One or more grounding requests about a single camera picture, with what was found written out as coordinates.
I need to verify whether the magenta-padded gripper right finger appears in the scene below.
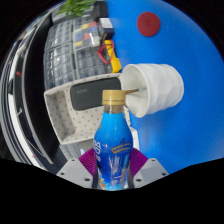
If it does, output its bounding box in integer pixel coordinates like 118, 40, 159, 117
129, 148, 170, 189

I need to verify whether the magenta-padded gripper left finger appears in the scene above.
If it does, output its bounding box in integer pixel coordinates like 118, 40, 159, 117
56, 148, 98, 190

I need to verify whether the blue drink bottle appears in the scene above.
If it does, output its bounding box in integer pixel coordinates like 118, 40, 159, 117
92, 89, 134, 192

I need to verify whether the white carton box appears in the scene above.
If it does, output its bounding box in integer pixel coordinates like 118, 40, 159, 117
128, 125, 140, 149

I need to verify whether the white perforated tray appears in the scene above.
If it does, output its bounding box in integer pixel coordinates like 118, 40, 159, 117
43, 73, 133, 145

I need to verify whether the black zip case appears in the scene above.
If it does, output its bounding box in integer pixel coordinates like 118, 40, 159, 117
69, 77, 123, 112

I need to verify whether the metal stirring spoon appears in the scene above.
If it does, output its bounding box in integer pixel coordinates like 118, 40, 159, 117
124, 87, 140, 95

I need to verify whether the white faceted cup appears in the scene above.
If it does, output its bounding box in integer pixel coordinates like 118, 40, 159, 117
119, 63, 185, 119

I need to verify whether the grey small-parts drawer cabinet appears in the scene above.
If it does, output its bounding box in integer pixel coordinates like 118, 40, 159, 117
44, 16, 101, 51
43, 39, 114, 91

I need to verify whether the yellow tool with red leads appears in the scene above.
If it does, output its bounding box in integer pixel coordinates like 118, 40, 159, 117
97, 39, 123, 74

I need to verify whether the flat round red coaster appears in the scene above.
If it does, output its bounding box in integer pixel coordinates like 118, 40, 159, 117
136, 11, 162, 38

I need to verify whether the black box with white label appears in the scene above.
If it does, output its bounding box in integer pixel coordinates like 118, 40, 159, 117
98, 17, 115, 39

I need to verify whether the flat black case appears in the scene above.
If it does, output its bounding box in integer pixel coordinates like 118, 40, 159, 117
91, 0, 109, 21

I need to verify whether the black wall shelf unit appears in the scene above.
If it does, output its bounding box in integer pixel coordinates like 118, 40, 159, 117
0, 13, 68, 168

